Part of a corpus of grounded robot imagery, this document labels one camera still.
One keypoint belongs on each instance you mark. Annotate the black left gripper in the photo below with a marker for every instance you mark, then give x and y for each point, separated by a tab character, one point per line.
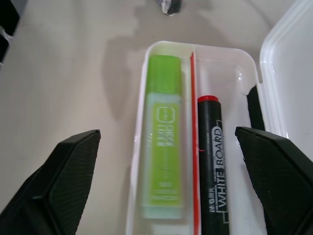
8	14

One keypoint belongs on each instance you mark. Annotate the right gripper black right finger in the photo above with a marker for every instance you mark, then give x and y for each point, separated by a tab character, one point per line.
281	191

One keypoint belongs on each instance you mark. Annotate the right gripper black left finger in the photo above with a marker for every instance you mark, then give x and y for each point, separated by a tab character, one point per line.
44	195

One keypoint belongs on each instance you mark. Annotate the black whiteboard marker red cap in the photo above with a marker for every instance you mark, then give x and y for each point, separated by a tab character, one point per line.
210	127

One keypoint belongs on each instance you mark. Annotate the green glue stick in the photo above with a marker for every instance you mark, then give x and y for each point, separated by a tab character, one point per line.
162	122

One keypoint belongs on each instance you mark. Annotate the white plastic pencil case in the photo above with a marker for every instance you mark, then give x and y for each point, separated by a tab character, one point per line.
288	73

